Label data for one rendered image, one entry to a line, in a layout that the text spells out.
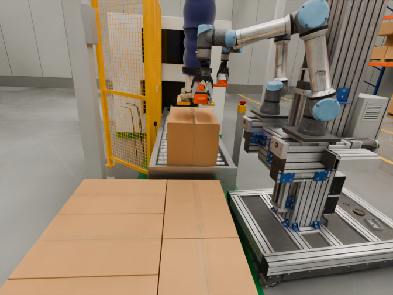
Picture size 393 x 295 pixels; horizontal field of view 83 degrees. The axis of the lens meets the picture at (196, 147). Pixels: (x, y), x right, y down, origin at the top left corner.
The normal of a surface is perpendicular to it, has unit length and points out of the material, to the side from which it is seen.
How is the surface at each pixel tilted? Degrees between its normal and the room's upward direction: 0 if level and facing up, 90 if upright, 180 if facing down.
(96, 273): 0
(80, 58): 90
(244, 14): 90
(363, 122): 90
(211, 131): 90
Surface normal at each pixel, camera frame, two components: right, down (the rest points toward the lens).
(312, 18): -0.29, 0.22
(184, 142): 0.06, 0.37
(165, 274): 0.05, -0.93
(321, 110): -0.22, 0.46
